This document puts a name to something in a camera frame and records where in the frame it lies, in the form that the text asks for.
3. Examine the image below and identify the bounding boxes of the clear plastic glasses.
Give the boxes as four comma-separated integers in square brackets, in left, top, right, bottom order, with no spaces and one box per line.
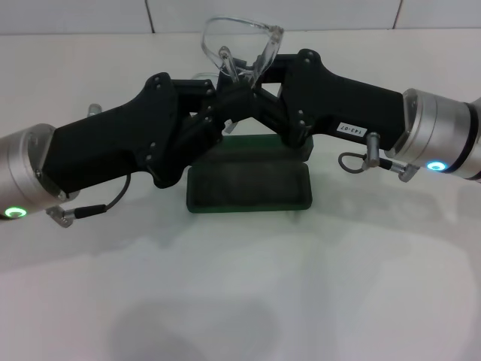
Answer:
[191,17,286,135]

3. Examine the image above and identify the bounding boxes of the silver right connector post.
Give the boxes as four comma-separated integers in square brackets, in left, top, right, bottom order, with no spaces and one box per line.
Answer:
[366,131,381,167]

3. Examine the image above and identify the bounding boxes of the green glasses case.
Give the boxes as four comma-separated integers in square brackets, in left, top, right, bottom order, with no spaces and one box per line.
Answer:
[186,135,314,214]

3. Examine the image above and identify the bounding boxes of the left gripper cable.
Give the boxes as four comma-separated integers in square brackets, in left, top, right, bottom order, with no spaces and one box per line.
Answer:
[47,172,132,229]

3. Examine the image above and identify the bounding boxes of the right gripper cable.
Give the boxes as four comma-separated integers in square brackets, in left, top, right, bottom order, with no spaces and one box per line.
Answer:
[337,150,420,184]

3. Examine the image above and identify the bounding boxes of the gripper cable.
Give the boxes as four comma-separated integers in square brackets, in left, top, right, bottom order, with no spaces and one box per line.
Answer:
[337,150,420,184]
[47,172,132,229]

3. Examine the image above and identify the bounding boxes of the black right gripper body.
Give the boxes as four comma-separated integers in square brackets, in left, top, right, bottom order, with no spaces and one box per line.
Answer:
[280,48,413,148]

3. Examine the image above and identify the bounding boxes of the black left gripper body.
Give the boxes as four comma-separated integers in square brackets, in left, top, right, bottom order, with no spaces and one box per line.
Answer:
[37,72,193,200]

